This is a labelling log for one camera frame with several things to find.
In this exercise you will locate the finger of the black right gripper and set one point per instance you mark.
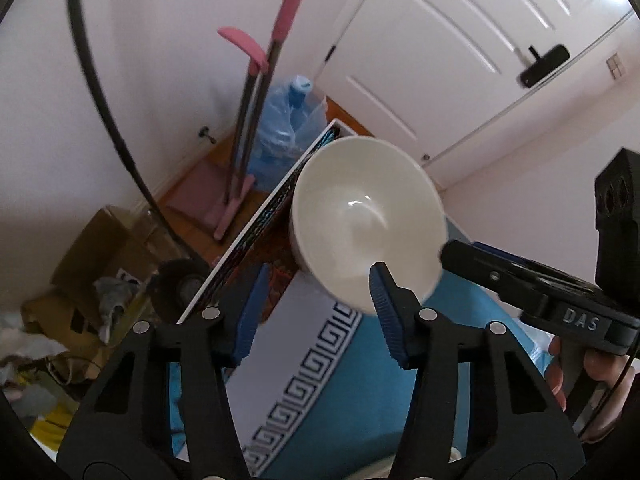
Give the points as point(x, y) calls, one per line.
point(518, 287)
point(534, 266)

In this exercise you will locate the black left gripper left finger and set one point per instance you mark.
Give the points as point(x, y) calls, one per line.
point(159, 409)

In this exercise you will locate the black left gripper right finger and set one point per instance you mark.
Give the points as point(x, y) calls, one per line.
point(479, 408)

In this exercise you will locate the white round bowl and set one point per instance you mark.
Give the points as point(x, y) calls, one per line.
point(359, 201)

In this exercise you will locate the cardboard box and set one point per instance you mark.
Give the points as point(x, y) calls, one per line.
point(107, 265)

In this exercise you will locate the teal tablecloth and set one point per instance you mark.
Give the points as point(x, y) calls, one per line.
point(319, 396)

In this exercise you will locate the white door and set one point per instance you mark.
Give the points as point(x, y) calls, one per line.
point(439, 78)

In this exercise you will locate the blue water jug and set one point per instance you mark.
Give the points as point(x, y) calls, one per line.
point(292, 118)

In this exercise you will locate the pink broom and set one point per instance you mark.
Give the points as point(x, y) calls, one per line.
point(260, 90)

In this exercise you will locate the black door lock handle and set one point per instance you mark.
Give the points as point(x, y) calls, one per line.
point(544, 65)

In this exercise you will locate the wall light switch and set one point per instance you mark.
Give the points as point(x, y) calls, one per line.
point(616, 66)

